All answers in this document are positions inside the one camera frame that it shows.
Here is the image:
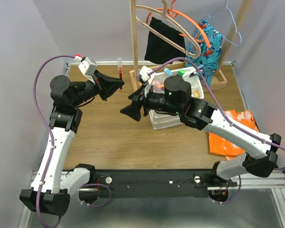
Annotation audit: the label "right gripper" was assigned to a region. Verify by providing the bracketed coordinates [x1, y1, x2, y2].
[119, 83, 182, 122]

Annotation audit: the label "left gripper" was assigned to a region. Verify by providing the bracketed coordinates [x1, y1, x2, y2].
[71, 68, 124, 107]

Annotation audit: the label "red pen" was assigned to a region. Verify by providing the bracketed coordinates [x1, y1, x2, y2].
[117, 57, 123, 80]

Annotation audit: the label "pink lid pencil tube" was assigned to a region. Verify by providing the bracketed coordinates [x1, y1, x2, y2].
[152, 80, 164, 93]

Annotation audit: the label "black green highlighter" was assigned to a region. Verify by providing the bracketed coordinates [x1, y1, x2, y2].
[178, 69, 185, 77]

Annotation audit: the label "blue cap clear tube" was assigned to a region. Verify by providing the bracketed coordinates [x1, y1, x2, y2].
[164, 68, 173, 76]

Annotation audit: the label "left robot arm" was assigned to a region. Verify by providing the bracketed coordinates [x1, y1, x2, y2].
[19, 71, 124, 216]

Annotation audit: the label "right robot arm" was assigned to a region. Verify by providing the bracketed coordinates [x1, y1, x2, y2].
[120, 76, 281, 186]

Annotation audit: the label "white plastic drawer organizer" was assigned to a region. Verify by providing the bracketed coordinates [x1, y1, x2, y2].
[149, 67, 204, 130]

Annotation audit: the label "black shorts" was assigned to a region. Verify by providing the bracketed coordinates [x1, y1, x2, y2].
[144, 17, 186, 64]

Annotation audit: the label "beige wooden hanger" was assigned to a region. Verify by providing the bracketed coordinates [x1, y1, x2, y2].
[132, 0, 202, 64]

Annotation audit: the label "wooden clothes rack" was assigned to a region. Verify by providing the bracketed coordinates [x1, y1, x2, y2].
[129, 0, 252, 90]

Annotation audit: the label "orange white tie-dye cloth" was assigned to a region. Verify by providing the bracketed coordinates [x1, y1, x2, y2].
[208, 109, 261, 161]

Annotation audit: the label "orange plastic hanger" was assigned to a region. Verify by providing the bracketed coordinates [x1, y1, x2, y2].
[146, 0, 211, 51]

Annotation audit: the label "blue fish print garment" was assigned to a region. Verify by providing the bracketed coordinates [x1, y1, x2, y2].
[186, 19, 223, 86]

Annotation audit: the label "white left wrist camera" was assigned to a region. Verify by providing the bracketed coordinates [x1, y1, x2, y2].
[74, 55, 97, 84]

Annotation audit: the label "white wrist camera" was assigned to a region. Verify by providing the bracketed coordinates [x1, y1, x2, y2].
[136, 66, 156, 97]
[74, 55, 97, 84]

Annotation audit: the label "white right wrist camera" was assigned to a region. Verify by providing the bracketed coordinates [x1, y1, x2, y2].
[136, 66, 156, 97]

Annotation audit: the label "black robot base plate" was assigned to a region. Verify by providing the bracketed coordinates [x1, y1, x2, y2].
[68, 169, 245, 205]

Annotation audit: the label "blue wire hanger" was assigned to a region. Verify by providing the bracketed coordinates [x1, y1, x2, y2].
[203, 0, 243, 48]

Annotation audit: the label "aluminium frame rails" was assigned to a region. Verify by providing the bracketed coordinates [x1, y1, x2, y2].
[18, 62, 285, 228]

